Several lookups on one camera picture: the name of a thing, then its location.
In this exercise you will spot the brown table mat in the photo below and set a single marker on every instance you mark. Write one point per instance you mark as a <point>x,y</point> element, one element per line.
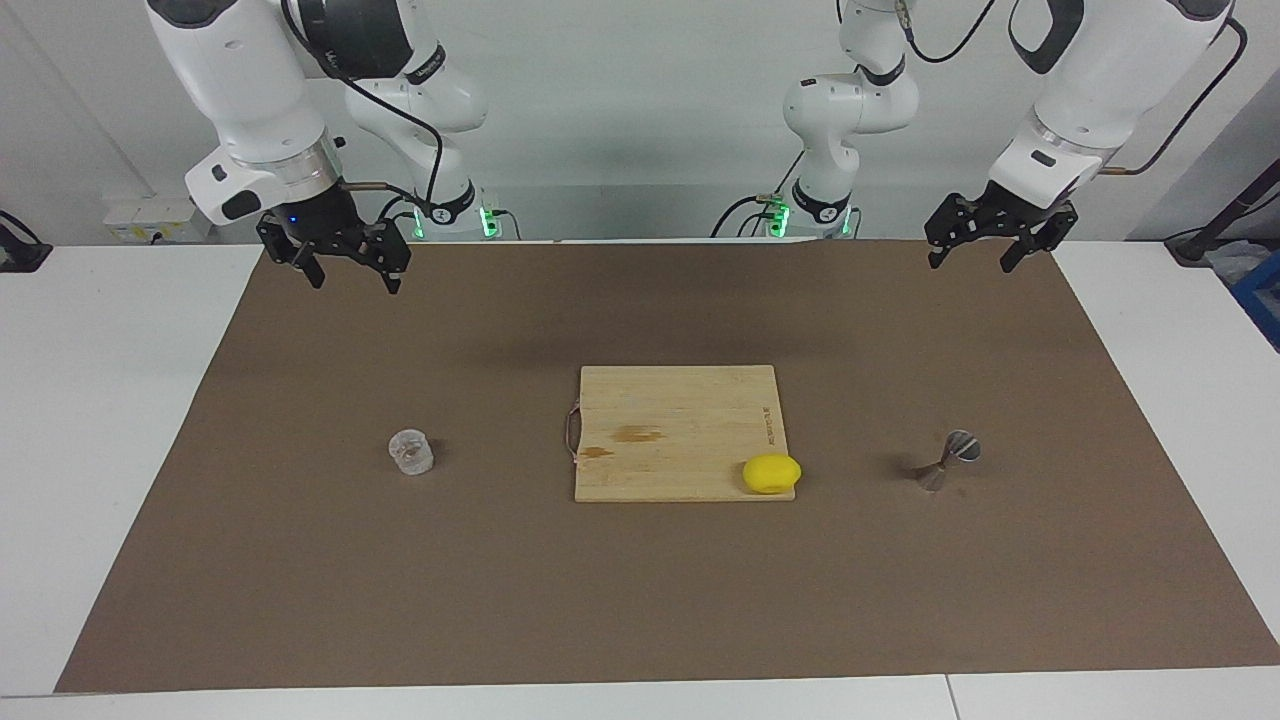
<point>400,580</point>

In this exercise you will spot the wooden cutting board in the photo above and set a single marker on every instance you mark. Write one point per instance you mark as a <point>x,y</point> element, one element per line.
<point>680,430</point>

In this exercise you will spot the steel cocktail jigger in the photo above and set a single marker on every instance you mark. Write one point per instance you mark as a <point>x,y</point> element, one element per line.
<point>950,460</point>

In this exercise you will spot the blue box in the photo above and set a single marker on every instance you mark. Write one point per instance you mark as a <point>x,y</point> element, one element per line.
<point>1262,295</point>

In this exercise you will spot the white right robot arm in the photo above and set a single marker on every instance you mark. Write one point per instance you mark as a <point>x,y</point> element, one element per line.
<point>250,90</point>

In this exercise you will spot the yellow lemon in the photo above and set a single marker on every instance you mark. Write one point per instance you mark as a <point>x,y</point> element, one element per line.
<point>771,473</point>

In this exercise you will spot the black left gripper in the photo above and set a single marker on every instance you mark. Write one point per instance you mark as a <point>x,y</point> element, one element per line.
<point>1012,208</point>

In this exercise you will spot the small clear glass cup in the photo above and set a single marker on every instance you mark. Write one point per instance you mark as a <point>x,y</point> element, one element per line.
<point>411,453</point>

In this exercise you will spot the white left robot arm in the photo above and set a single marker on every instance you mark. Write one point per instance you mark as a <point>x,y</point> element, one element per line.
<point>1120,60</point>

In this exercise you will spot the clear plastic bag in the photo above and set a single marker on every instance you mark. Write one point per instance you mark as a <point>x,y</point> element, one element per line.
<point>1235,262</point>

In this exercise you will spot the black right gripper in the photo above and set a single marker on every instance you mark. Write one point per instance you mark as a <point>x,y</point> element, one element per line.
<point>322,220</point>

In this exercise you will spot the white wall power outlet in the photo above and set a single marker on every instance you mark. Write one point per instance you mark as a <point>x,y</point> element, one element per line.
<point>150,215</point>

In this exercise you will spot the black stand leg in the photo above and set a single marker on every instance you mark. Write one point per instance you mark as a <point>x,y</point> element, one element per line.
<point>1235,210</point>

